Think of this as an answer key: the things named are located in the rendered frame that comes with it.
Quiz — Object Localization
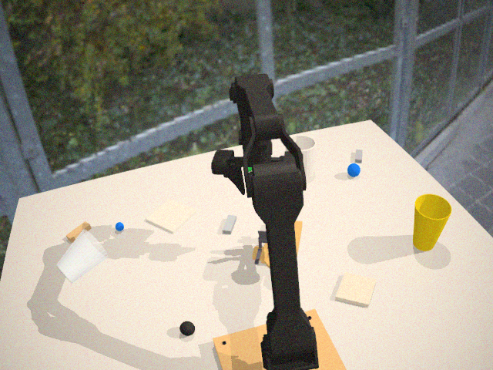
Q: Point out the yellow cup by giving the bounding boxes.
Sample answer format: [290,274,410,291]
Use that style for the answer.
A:
[413,194,451,251]

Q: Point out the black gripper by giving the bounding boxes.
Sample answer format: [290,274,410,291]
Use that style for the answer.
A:
[211,136,295,195]

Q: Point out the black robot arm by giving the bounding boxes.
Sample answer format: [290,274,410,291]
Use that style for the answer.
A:
[230,73,319,370]

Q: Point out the black ball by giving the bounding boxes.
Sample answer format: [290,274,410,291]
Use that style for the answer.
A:
[179,321,195,336]

